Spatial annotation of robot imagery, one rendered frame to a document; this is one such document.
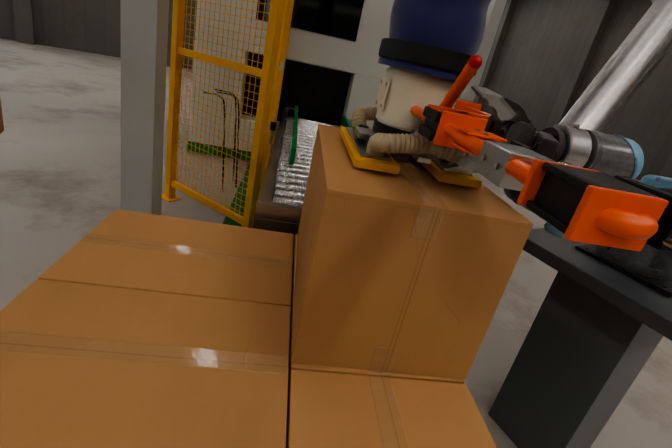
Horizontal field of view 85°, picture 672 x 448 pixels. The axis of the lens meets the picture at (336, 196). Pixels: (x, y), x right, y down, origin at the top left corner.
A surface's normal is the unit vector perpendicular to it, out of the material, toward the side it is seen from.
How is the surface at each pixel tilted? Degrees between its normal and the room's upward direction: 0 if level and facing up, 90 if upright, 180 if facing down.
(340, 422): 0
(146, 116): 90
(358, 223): 90
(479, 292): 90
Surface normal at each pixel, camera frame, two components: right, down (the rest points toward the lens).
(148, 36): 0.09, 0.37
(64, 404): 0.20, -0.92
